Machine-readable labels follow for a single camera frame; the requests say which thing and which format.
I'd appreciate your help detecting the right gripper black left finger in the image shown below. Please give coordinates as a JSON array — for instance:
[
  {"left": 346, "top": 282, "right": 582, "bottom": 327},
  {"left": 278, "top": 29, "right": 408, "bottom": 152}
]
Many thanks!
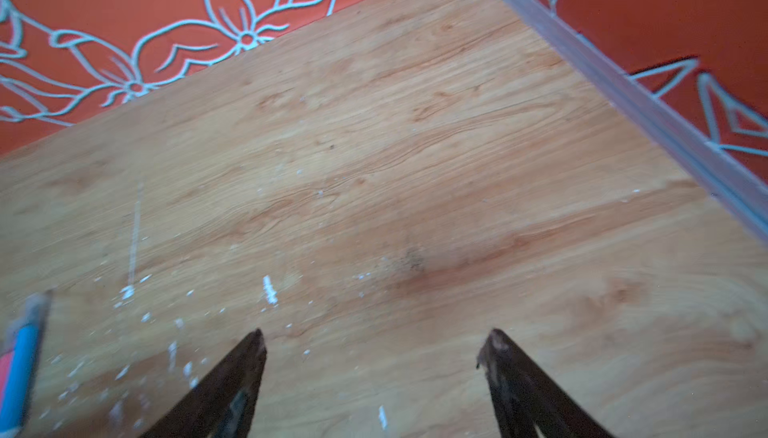
[{"left": 143, "top": 328, "right": 267, "bottom": 438}]

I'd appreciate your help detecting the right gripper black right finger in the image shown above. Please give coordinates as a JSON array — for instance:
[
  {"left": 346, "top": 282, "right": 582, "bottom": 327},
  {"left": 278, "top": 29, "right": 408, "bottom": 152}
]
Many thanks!
[{"left": 476, "top": 328, "right": 611, "bottom": 437}]

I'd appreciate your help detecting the blue marker pen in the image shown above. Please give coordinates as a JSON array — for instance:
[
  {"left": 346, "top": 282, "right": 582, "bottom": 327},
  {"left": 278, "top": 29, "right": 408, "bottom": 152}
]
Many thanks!
[{"left": 1, "top": 291, "right": 52, "bottom": 437}]

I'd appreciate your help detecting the pink marker pen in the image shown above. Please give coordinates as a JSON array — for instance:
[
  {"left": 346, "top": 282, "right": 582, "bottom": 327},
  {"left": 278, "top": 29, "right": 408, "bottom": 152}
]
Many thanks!
[{"left": 0, "top": 348, "right": 15, "bottom": 401}]

